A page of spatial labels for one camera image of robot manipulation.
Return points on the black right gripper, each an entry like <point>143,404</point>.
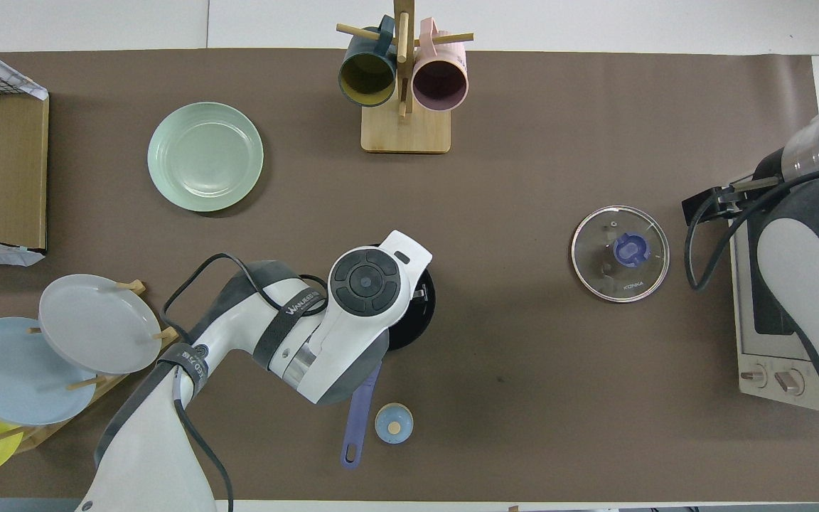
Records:
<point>736,203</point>

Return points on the glass lid with blue knob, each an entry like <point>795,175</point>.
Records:
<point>598,249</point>

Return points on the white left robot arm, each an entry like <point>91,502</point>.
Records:
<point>352,313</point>

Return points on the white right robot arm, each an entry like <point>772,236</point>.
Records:
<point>807,284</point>

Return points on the mint green plate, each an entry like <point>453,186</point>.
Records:
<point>205,156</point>

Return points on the grey plate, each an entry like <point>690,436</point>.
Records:
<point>97,323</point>

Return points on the wooden plate rack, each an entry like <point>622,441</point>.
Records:
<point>47,427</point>

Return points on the light blue plate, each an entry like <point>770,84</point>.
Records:
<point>11,373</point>

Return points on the dark blue saucepan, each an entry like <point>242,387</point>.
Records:
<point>361,419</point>

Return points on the brown table mat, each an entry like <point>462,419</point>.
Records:
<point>523,391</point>

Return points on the beige toaster oven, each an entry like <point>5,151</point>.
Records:
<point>765,355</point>

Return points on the wooden mug rack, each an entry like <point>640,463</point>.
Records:
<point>406,131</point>

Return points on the pink ribbed mug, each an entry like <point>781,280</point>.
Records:
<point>440,82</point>

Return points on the dark teal mug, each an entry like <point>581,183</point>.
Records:
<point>367,75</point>

